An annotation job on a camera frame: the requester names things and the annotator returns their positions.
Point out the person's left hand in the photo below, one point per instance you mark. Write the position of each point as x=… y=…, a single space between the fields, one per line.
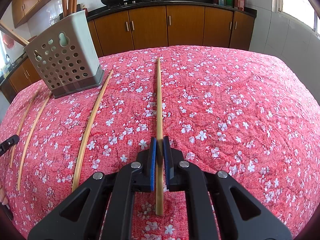
x=3 y=196

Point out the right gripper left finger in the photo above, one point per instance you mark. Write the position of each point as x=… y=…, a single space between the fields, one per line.
x=102 y=206

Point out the black countertop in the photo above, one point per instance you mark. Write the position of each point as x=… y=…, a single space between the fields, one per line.
x=170 y=2

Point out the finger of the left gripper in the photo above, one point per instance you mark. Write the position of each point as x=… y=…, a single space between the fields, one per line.
x=8 y=144

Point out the lower wooden kitchen cabinets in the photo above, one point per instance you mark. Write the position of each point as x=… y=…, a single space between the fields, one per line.
x=65 y=56

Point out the red floral tablecloth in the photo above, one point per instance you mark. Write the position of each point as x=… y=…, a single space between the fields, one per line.
x=225 y=109

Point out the right window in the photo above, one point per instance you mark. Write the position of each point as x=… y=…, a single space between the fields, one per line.
x=301 y=10

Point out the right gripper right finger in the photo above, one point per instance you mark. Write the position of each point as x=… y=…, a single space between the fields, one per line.
x=218 y=207

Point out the green perforated utensil holder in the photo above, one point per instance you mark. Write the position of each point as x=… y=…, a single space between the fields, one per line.
x=65 y=57

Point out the red plastic bag on wall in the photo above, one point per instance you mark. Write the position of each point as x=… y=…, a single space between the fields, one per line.
x=8 y=41

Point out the yellow detergent bottle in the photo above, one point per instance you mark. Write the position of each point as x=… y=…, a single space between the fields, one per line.
x=5 y=71

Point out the red bottle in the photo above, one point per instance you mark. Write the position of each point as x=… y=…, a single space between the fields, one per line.
x=85 y=9

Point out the gas stove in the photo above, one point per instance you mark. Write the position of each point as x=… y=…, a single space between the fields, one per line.
x=126 y=2

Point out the red box carton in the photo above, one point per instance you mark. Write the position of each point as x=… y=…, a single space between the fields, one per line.
x=239 y=4

